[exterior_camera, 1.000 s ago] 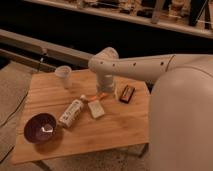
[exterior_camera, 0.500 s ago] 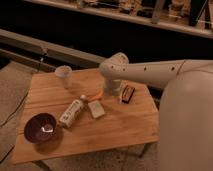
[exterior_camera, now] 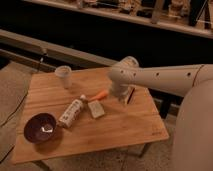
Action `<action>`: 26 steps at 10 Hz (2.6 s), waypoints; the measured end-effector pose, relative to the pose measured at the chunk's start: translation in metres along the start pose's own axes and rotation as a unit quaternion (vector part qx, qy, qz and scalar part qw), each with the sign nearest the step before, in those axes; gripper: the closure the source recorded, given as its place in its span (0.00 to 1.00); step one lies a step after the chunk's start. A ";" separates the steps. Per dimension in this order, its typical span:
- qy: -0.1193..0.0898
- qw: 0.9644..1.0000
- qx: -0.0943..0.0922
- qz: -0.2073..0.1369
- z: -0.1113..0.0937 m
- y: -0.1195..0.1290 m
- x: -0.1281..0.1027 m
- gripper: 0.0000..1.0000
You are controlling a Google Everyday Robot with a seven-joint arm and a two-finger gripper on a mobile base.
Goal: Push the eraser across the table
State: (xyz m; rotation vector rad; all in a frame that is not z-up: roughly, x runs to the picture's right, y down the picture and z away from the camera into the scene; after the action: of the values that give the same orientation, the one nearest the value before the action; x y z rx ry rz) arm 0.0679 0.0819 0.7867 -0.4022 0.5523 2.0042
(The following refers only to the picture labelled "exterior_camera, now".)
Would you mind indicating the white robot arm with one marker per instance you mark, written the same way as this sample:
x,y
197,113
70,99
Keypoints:
x,y
193,139

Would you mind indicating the wooden background shelf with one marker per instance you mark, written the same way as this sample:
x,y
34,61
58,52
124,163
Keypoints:
x,y
160,21

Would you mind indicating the white paper cup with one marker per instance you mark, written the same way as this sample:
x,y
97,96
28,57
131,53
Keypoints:
x,y
64,73

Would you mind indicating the dark purple bowl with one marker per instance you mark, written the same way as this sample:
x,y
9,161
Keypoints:
x,y
40,128

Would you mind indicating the beige sponge block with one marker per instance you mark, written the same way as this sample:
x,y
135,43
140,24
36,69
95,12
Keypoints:
x,y
96,109

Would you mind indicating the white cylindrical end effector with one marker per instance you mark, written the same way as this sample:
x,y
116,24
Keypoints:
x,y
121,92

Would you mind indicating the orange carrot toy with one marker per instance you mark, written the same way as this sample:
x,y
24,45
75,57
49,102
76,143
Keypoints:
x,y
99,96

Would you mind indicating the white labelled bottle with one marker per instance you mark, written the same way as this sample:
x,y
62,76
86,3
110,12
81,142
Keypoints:
x,y
72,111

